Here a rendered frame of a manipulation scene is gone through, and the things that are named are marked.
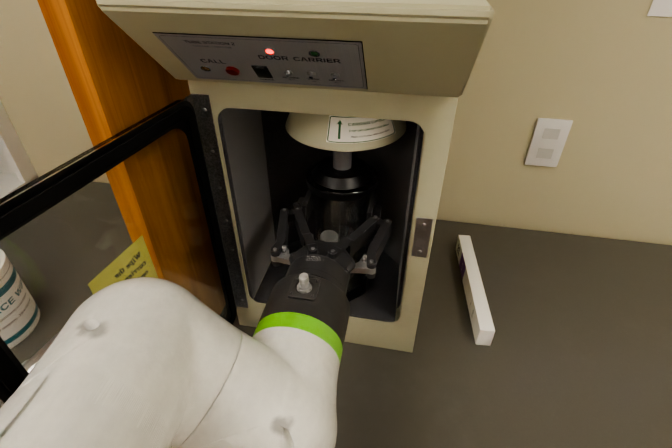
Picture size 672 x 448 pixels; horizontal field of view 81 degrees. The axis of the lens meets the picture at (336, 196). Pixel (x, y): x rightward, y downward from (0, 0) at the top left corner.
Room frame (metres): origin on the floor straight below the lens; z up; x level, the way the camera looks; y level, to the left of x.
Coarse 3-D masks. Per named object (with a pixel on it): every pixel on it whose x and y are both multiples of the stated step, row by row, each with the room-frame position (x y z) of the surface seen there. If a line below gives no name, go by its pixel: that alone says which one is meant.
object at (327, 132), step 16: (288, 128) 0.51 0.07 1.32; (304, 128) 0.48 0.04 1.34; (320, 128) 0.47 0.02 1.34; (336, 128) 0.47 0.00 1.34; (352, 128) 0.47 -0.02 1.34; (368, 128) 0.47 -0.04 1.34; (384, 128) 0.48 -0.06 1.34; (400, 128) 0.50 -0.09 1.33; (320, 144) 0.46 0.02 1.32; (336, 144) 0.46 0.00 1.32; (352, 144) 0.46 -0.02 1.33; (368, 144) 0.46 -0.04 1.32; (384, 144) 0.47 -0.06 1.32
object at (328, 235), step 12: (312, 168) 0.53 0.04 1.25; (372, 168) 0.53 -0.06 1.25; (312, 180) 0.49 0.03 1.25; (372, 180) 0.50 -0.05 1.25; (312, 192) 0.48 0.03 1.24; (324, 192) 0.47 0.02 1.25; (336, 192) 0.46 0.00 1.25; (348, 192) 0.46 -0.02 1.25; (360, 192) 0.47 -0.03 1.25; (372, 192) 0.48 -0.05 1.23; (324, 204) 0.48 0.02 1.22; (336, 204) 0.47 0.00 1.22; (348, 204) 0.47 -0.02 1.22; (360, 204) 0.48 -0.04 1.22; (324, 216) 0.47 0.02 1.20; (336, 216) 0.47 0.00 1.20; (348, 216) 0.47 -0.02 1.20; (360, 216) 0.48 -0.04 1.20; (324, 228) 0.47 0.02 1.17; (336, 228) 0.47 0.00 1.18; (348, 228) 0.47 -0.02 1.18; (324, 240) 0.47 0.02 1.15; (336, 240) 0.47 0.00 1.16; (360, 252) 0.48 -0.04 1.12; (360, 276) 0.48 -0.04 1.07
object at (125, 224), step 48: (96, 192) 0.30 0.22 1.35; (144, 192) 0.35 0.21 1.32; (192, 192) 0.42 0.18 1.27; (0, 240) 0.22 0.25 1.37; (48, 240) 0.25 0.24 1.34; (96, 240) 0.29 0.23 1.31; (144, 240) 0.33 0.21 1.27; (192, 240) 0.40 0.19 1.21; (0, 288) 0.21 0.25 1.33; (48, 288) 0.23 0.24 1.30; (96, 288) 0.27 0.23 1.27; (192, 288) 0.38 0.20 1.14; (0, 336) 0.19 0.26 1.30; (48, 336) 0.22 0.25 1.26
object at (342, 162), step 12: (336, 156) 0.50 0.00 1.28; (348, 156) 0.50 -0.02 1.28; (324, 168) 0.51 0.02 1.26; (336, 168) 0.50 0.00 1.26; (348, 168) 0.50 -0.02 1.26; (360, 168) 0.51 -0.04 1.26; (324, 180) 0.48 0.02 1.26; (336, 180) 0.48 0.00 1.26; (348, 180) 0.48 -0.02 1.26; (360, 180) 0.48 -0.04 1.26
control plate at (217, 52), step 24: (168, 48) 0.40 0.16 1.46; (192, 48) 0.39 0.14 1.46; (216, 48) 0.38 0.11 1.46; (240, 48) 0.38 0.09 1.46; (264, 48) 0.37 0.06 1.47; (288, 48) 0.37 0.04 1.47; (312, 48) 0.36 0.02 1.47; (336, 48) 0.36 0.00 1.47; (360, 48) 0.35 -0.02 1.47; (192, 72) 0.43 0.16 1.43; (216, 72) 0.42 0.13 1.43; (240, 72) 0.41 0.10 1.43; (336, 72) 0.39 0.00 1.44; (360, 72) 0.38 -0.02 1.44
